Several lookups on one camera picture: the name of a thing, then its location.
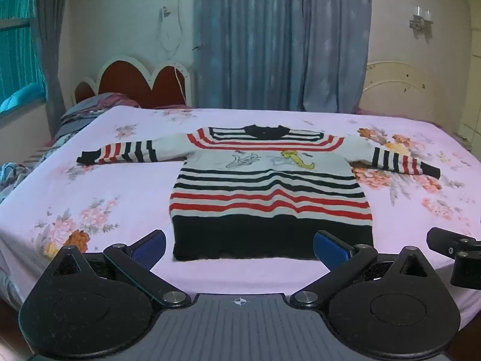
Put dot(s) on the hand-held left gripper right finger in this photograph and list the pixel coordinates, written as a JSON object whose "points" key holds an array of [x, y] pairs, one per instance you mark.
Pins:
{"points": [[330, 248]]}

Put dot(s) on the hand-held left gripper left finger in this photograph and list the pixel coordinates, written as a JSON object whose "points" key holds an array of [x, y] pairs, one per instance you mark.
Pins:
{"points": [[150, 247]]}

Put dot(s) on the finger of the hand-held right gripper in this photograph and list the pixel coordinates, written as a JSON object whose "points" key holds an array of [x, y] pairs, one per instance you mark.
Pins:
{"points": [[445, 242]]}

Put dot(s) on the striped knit sweater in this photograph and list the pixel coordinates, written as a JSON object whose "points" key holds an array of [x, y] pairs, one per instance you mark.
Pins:
{"points": [[270, 191]]}

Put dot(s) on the pink floral bed sheet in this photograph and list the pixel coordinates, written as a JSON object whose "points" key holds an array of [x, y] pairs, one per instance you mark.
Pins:
{"points": [[131, 184]]}

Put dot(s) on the blue crumpled cloth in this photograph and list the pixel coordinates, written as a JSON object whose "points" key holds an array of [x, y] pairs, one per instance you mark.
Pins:
{"points": [[9, 180]]}

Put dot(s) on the red and white headboard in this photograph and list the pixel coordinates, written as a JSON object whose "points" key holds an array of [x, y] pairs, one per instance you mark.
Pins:
{"points": [[127, 79]]}

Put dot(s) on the wide blue-grey curtain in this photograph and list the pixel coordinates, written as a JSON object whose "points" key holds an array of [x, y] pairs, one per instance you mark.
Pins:
{"points": [[280, 37]]}

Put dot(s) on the narrow blue-grey curtain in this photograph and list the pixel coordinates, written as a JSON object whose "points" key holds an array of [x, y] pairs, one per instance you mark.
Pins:
{"points": [[50, 45]]}

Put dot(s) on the window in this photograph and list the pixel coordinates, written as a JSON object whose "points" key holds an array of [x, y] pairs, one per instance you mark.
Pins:
{"points": [[18, 52]]}

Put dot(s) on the glass wall lamp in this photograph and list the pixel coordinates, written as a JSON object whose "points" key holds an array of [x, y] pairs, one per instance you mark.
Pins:
{"points": [[421, 18]]}

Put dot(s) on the white wall plug adapter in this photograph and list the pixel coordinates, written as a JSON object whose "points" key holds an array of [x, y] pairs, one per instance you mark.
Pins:
{"points": [[164, 12]]}

